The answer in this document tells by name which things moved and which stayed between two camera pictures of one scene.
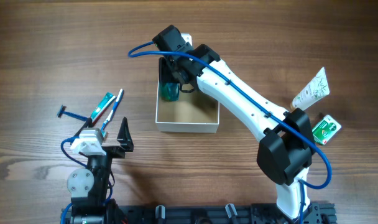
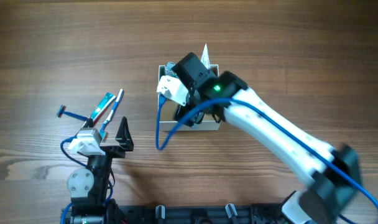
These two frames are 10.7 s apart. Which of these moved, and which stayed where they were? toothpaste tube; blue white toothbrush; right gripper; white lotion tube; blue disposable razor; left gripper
Moved: right gripper; white lotion tube
Stayed: blue disposable razor; blue white toothbrush; toothpaste tube; left gripper
